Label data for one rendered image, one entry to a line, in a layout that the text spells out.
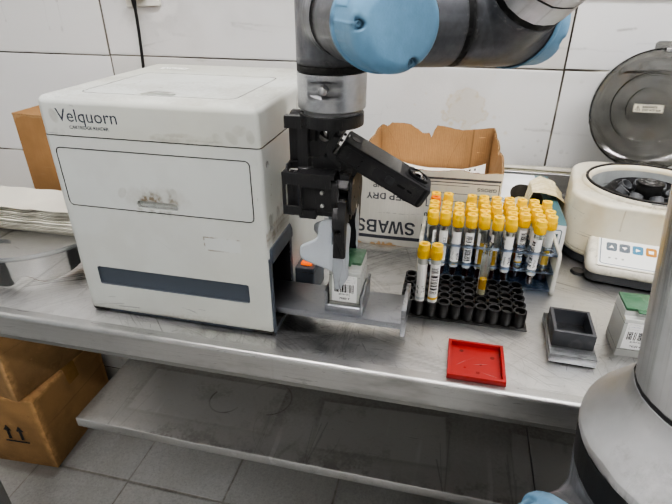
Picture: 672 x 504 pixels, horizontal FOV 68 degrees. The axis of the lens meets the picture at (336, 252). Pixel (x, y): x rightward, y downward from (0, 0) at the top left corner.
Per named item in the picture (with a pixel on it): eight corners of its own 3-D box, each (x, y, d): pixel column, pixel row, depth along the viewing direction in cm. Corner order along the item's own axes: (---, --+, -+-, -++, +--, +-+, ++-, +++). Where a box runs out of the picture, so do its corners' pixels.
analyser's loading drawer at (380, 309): (251, 315, 67) (248, 282, 65) (268, 289, 73) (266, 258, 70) (404, 337, 63) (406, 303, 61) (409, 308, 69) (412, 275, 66)
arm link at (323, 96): (372, 66, 55) (358, 78, 48) (371, 108, 58) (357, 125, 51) (307, 64, 57) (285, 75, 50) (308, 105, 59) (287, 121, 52)
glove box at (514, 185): (494, 256, 86) (503, 205, 81) (489, 203, 106) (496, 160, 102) (570, 264, 83) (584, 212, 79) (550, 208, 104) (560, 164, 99)
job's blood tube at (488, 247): (474, 307, 72) (484, 245, 67) (474, 301, 73) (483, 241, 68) (483, 308, 71) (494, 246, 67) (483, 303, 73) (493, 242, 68)
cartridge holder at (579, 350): (547, 361, 62) (553, 338, 60) (541, 320, 70) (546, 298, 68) (594, 369, 61) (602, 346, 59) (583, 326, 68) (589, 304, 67)
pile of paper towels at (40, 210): (-33, 225, 97) (-41, 202, 95) (10, 204, 106) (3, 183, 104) (80, 238, 92) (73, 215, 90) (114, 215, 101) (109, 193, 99)
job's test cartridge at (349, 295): (328, 307, 65) (328, 265, 62) (337, 288, 69) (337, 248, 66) (359, 311, 64) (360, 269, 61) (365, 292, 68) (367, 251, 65)
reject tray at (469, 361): (446, 378, 59) (447, 373, 59) (448, 342, 65) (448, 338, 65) (505, 387, 58) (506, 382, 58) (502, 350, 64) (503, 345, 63)
